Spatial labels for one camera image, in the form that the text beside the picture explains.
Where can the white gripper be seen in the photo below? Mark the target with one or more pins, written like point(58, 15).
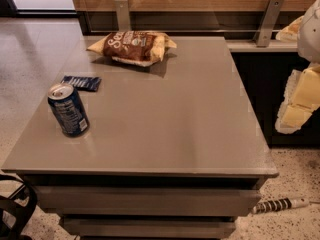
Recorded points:
point(310, 34)

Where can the brown chip bag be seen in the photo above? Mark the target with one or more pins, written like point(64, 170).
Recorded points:
point(141, 48)

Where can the black and white striped rod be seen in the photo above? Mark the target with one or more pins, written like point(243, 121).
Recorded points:
point(280, 205)

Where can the grey drawer cabinet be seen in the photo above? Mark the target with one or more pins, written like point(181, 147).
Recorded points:
point(173, 151)

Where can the dark blue snack packet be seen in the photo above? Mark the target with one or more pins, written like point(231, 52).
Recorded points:
point(90, 84)

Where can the blue soda can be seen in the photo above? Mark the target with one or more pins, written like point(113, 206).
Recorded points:
point(68, 109)

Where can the black chair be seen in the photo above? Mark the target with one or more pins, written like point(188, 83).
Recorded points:
point(21, 214)

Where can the right metal bracket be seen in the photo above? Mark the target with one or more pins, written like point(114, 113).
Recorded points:
point(264, 33)

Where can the metal bracket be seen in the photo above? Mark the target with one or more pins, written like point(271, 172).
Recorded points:
point(123, 15)
point(264, 33)

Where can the left metal bracket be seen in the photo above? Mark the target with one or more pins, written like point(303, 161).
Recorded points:
point(123, 15)

